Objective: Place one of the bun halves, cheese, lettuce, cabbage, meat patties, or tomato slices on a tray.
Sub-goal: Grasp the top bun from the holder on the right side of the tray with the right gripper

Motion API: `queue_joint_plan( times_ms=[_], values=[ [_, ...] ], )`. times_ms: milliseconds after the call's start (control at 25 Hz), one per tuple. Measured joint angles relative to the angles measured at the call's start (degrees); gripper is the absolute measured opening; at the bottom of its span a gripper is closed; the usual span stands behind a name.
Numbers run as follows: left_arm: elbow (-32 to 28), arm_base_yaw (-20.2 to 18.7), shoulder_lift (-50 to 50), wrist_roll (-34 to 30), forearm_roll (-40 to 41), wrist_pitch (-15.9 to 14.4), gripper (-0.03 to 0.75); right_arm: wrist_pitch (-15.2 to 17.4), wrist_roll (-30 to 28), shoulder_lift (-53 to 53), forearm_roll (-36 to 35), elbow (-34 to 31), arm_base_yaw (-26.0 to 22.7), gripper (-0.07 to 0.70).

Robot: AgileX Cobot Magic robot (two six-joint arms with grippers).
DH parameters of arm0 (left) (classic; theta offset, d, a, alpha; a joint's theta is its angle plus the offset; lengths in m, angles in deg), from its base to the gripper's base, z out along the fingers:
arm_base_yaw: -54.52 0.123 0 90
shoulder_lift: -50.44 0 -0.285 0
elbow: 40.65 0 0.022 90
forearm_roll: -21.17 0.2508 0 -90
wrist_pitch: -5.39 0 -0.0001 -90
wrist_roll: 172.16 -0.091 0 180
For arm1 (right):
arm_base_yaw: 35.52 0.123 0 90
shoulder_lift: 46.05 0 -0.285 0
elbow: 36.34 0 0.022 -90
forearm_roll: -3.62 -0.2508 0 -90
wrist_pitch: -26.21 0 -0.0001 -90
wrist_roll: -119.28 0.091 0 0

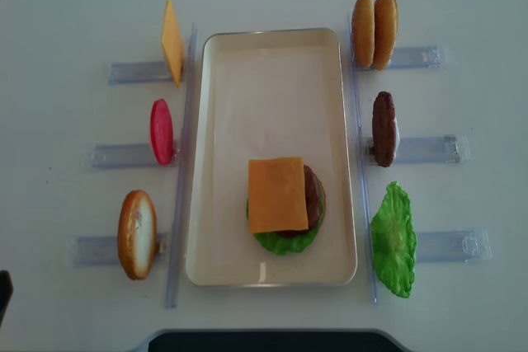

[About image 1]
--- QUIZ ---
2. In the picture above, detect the golden bun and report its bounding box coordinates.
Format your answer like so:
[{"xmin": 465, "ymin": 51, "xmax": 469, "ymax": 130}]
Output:
[
  {"xmin": 351, "ymin": 0, "xmax": 375, "ymax": 68},
  {"xmin": 372, "ymin": 0, "xmax": 398, "ymax": 70}
]

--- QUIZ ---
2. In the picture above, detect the flat orange cheese slice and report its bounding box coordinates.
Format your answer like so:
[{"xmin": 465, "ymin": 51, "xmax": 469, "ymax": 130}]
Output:
[{"xmin": 247, "ymin": 157, "xmax": 309, "ymax": 234}]

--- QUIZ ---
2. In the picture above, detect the green lettuce on tray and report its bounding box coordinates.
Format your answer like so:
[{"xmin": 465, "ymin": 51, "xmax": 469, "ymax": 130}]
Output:
[{"xmin": 253, "ymin": 179, "xmax": 326, "ymax": 256}]

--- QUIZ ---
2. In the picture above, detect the red tomato slice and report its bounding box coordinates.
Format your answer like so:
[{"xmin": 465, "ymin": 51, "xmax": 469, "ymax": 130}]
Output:
[{"xmin": 149, "ymin": 99, "xmax": 174, "ymax": 166}]

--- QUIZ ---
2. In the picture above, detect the upright brown meat patty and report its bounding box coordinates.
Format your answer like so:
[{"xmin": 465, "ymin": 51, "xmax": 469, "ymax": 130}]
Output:
[{"xmin": 372, "ymin": 92, "xmax": 399, "ymax": 167}]

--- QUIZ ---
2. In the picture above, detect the clear holder for cheese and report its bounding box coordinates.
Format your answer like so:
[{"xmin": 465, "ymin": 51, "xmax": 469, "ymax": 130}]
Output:
[{"xmin": 107, "ymin": 61, "xmax": 173, "ymax": 85}]

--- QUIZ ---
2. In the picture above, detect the upright orange cheese slice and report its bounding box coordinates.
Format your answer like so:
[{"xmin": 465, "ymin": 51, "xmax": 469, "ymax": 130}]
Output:
[{"xmin": 160, "ymin": 0, "xmax": 184, "ymax": 87}]

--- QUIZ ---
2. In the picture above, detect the upright bread slice white face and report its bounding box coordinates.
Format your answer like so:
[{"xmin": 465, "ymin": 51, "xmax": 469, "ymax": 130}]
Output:
[{"xmin": 117, "ymin": 190, "xmax": 157, "ymax": 280}]

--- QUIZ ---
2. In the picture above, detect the upright green lettuce leaf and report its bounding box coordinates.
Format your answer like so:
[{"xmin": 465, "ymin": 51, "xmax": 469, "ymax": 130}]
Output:
[{"xmin": 370, "ymin": 181, "xmax": 417, "ymax": 298}]

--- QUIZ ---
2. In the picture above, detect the clear holder for tomato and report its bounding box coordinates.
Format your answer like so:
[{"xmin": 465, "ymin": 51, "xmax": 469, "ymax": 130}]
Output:
[{"xmin": 83, "ymin": 143, "xmax": 161, "ymax": 170}]

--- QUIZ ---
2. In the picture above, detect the clear holder for bread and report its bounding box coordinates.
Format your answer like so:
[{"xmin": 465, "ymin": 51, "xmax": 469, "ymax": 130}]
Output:
[{"xmin": 67, "ymin": 232, "xmax": 170, "ymax": 267}]

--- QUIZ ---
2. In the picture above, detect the clear holder for lettuce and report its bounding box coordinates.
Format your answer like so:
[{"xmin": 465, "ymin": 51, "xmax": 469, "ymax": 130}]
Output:
[{"xmin": 417, "ymin": 228, "xmax": 493, "ymax": 263}]

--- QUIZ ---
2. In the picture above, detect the cream rectangular tray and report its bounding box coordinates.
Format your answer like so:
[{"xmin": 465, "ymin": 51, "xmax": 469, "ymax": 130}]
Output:
[{"xmin": 185, "ymin": 28, "xmax": 357, "ymax": 287}]

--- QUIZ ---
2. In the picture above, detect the brown patty on tray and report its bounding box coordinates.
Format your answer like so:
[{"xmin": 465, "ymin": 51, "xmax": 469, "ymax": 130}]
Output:
[{"xmin": 276, "ymin": 165, "xmax": 326, "ymax": 239}]

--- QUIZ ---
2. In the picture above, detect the clear holder for patty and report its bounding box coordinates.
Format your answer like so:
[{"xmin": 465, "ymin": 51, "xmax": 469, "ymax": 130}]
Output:
[{"xmin": 359, "ymin": 134, "xmax": 471, "ymax": 164}]

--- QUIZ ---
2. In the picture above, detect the clear holder for buns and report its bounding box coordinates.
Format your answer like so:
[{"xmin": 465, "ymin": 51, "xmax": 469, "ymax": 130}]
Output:
[{"xmin": 386, "ymin": 45, "xmax": 446, "ymax": 69}]

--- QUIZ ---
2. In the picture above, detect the dark object left edge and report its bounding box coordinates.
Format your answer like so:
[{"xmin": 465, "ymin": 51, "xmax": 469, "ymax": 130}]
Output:
[{"xmin": 0, "ymin": 270, "xmax": 13, "ymax": 324}]

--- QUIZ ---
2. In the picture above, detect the long clear rail left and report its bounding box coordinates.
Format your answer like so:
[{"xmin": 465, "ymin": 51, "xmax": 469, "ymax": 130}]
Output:
[{"xmin": 165, "ymin": 22, "xmax": 199, "ymax": 309}]

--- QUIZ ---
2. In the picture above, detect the long clear rail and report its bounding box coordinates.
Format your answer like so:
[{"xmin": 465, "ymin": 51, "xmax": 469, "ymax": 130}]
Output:
[
  {"xmin": 347, "ymin": 14, "xmax": 378, "ymax": 305},
  {"xmin": 165, "ymin": 22, "xmax": 199, "ymax": 309}
]

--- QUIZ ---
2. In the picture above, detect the long clear rail right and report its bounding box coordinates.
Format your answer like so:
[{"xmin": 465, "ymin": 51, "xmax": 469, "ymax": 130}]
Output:
[{"xmin": 347, "ymin": 14, "xmax": 378, "ymax": 305}]

